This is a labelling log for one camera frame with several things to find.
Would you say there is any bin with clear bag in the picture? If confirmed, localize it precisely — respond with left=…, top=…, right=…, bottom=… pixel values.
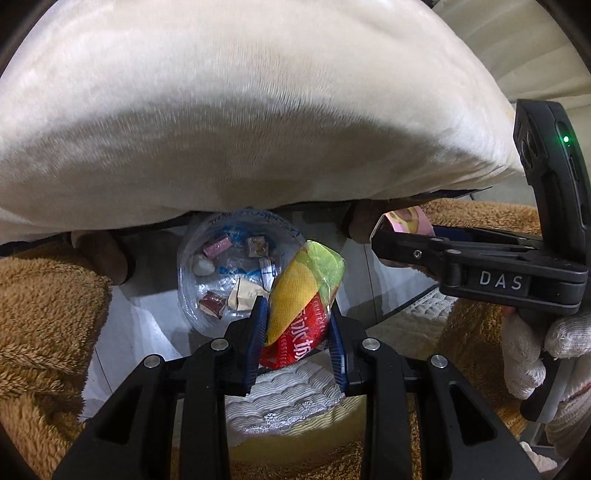
left=177, top=208, right=334, bottom=343

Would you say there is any brown fluffy cloth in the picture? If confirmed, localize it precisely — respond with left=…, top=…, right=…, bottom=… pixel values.
left=0, top=198, right=555, bottom=480

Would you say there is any pink snack box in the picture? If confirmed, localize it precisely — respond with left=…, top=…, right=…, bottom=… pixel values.
left=369, top=206, right=435, bottom=243

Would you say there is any brown round bed leg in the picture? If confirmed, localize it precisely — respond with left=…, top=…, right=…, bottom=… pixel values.
left=348, top=200, right=386, bottom=245
left=71, top=230, right=133, bottom=286

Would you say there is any beige folded paper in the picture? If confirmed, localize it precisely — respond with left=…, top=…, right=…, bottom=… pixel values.
left=228, top=277, right=269, bottom=311

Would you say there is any person's right hand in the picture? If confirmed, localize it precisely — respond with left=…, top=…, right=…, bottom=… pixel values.
left=501, top=308, right=591, bottom=459

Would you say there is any dark red small carton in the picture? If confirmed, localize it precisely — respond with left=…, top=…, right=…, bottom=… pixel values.
left=198, top=291, right=226, bottom=319

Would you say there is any red yellow snack packet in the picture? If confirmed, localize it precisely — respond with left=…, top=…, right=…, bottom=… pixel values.
left=259, top=240, right=346, bottom=369

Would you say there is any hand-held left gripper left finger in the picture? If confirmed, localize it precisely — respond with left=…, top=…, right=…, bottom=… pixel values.
left=53, top=295, right=271, bottom=480

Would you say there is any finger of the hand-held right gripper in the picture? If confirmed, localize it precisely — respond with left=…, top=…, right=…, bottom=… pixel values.
left=431, top=224, right=548, bottom=254
left=372, top=226, right=469, bottom=296

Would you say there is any purple candy wrapper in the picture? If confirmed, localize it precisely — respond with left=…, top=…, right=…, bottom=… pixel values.
left=203, top=234, right=232, bottom=257

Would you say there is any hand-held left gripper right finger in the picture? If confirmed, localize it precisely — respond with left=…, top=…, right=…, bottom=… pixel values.
left=325, top=307, right=543, bottom=480

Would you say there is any cream curtain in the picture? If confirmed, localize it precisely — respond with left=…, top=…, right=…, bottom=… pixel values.
left=434, top=0, right=591, bottom=110

